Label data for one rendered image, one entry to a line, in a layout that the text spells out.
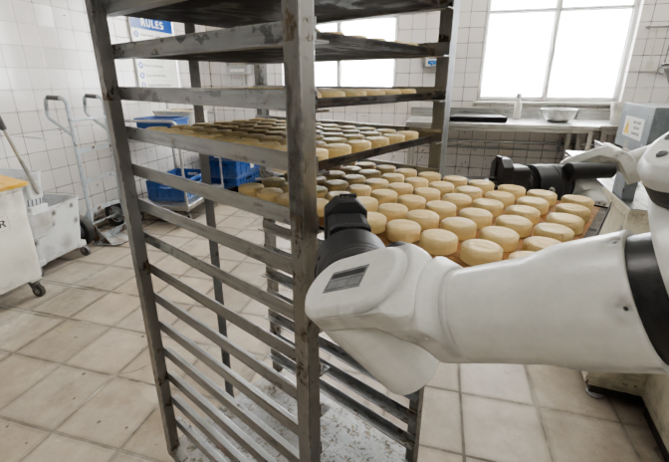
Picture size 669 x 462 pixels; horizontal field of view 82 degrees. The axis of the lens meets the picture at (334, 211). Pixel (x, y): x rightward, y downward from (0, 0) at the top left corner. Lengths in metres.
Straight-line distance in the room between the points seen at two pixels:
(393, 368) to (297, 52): 0.38
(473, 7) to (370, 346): 4.55
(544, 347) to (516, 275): 0.04
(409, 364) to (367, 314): 0.09
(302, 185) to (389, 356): 0.29
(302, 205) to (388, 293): 0.30
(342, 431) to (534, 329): 1.27
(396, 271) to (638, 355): 0.14
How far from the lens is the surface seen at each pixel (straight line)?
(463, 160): 4.79
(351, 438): 1.47
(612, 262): 0.23
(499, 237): 0.55
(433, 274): 0.28
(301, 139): 0.53
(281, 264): 0.68
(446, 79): 0.90
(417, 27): 4.74
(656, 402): 1.93
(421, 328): 0.27
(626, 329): 0.23
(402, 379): 0.36
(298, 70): 0.53
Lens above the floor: 1.26
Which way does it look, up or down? 19 degrees down
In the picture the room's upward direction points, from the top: straight up
